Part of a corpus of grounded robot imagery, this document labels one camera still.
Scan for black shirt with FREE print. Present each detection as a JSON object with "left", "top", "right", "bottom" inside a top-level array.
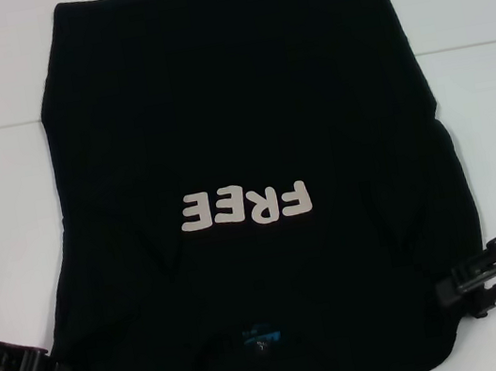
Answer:
[{"left": 0, "top": 0, "right": 496, "bottom": 371}]

